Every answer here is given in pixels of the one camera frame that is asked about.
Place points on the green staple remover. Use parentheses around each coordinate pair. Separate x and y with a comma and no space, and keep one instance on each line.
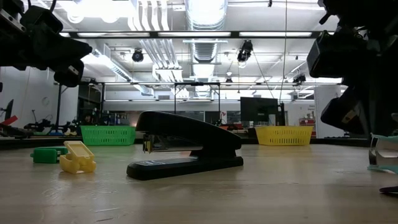
(46,155)

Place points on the yellow staple remover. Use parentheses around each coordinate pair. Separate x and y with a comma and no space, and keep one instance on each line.
(77,161)

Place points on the black stapler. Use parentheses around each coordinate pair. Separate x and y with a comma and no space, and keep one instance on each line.
(186,130)

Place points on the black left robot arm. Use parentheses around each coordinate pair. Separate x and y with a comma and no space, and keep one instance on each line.
(40,20)

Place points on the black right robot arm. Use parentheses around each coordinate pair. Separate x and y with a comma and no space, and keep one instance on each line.
(367,15)

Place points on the black ceiling spotlight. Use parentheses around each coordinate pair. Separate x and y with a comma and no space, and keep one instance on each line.
(245,51)
(137,56)

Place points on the green plastic basket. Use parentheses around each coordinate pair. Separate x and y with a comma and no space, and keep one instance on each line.
(107,135)

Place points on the yellow plastic basket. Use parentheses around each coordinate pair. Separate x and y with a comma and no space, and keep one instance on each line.
(284,135)

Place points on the black computer monitor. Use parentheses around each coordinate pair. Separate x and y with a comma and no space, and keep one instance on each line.
(258,110)

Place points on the black overhead crossbar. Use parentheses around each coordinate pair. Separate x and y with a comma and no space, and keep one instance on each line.
(233,34)

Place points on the black table frame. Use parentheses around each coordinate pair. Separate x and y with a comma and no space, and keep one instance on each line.
(339,142)

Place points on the silver ventilation duct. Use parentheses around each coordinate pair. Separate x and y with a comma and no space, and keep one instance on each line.
(205,49)

